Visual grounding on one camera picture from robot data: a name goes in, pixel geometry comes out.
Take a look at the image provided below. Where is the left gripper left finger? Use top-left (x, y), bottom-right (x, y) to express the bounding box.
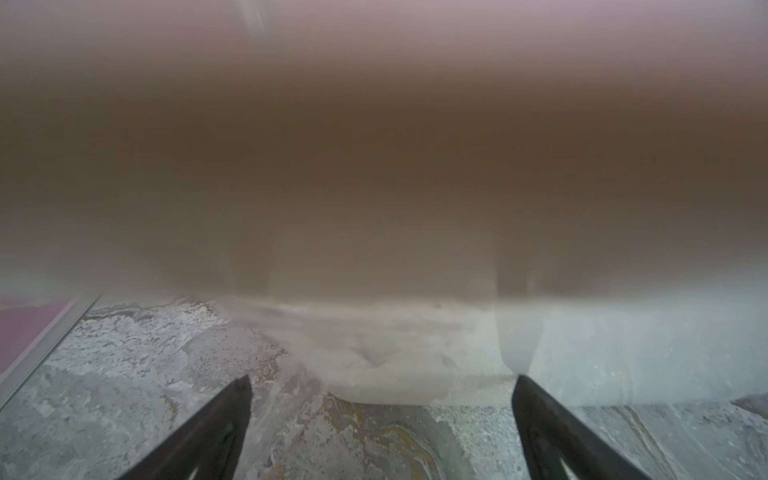
top-left (122, 375), bottom-right (252, 480)

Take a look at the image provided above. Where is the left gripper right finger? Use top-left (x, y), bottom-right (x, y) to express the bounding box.
top-left (511, 375), bottom-right (648, 479)

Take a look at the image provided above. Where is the white plastic bin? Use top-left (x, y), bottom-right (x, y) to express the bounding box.
top-left (1, 1), bottom-right (767, 406)

